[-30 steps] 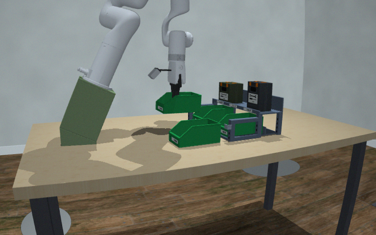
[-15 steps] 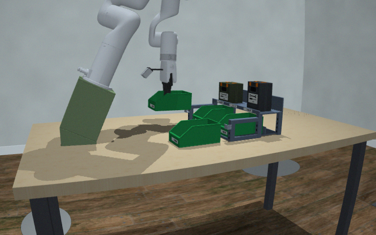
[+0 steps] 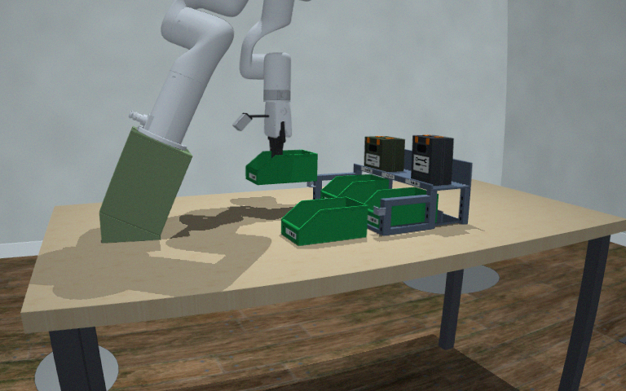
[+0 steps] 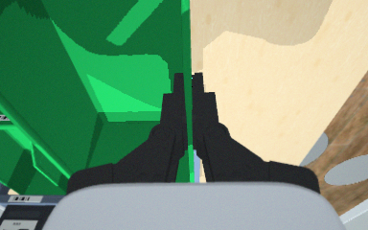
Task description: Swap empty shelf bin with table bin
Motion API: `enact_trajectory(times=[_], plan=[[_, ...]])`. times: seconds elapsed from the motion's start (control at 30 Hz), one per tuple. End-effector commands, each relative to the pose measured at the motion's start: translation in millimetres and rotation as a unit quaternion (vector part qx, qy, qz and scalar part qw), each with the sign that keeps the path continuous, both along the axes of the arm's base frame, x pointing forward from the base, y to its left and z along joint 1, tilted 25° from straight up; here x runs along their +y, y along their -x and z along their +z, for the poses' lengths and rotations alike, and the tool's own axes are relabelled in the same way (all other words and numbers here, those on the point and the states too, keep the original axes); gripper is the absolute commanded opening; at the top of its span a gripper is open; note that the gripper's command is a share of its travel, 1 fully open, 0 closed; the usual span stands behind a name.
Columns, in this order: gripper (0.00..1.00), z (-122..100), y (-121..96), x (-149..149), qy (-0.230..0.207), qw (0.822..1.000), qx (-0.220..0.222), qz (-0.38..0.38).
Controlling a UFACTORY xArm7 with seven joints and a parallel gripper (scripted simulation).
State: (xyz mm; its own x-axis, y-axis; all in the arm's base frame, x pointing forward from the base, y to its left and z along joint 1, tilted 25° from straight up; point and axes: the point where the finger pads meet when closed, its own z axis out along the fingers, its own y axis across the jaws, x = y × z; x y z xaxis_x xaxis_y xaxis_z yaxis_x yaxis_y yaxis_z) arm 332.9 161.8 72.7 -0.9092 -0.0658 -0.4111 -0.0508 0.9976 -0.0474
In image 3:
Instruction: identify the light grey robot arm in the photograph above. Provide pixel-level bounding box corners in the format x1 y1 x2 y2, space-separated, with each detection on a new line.
129 0 294 151

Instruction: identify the green bin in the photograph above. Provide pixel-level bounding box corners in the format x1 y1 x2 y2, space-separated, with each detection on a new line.
365 187 439 229
247 150 318 185
322 174 389 204
283 197 368 246

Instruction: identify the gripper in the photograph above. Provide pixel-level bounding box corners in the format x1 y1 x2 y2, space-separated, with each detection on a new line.
263 100 292 158

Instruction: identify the olive green tool case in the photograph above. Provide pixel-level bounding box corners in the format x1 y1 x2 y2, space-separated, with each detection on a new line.
364 136 405 172

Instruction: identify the black tool case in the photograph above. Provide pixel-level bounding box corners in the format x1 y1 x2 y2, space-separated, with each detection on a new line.
411 135 454 186

